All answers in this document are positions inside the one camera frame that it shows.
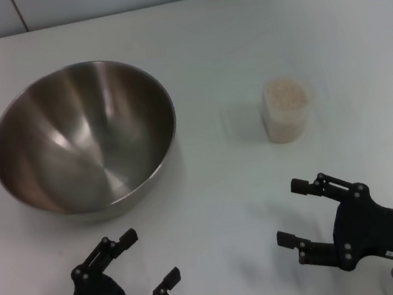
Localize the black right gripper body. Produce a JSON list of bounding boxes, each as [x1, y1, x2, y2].
[[324, 178, 393, 286]]

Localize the clear plastic cup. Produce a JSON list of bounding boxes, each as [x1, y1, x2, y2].
[[255, 72, 318, 147]]

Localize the white rice grains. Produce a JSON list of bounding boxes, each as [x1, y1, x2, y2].
[[260, 75, 317, 144]]

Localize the stainless steel mixing bowl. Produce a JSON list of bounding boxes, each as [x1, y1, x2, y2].
[[0, 48, 191, 237]]

